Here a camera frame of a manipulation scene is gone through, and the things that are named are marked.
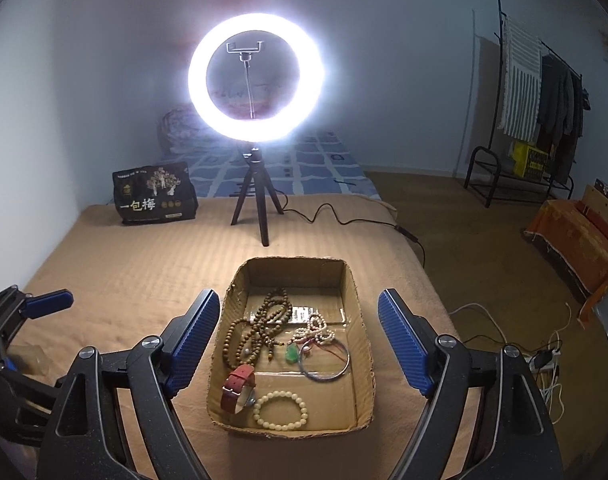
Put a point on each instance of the blue patterned bed sheet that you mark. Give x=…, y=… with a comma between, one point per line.
x=324, y=160

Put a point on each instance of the tan blanket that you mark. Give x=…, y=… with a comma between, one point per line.
x=133, y=260

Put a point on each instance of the orange cloth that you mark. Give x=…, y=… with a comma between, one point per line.
x=564, y=230

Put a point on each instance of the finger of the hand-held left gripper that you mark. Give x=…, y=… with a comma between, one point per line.
x=48, y=302

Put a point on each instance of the black clothes rack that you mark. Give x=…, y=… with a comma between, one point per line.
x=479, y=150

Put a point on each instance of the yellow box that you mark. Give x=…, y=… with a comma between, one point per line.
x=526, y=160

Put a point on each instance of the black tripod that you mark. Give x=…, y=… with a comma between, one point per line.
x=256, y=180

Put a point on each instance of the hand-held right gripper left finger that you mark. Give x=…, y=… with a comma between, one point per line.
x=193, y=345

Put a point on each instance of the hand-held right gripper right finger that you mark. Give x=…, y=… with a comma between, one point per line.
x=404, y=345

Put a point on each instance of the power strip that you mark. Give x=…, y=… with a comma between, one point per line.
x=544, y=360

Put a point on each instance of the folded quilt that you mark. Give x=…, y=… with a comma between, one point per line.
x=176, y=125

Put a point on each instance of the black snack bag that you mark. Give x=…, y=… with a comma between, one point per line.
x=153, y=200

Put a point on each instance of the striped towel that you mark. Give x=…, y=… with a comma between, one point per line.
x=521, y=75

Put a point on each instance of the dark hanging clothes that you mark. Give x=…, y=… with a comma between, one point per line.
x=559, y=105

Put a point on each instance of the wooden board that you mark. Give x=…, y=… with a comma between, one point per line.
x=604, y=210

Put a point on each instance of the blue bangle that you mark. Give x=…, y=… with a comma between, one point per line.
x=304, y=372

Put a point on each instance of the cardboard box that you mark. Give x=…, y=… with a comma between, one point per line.
x=359, y=320

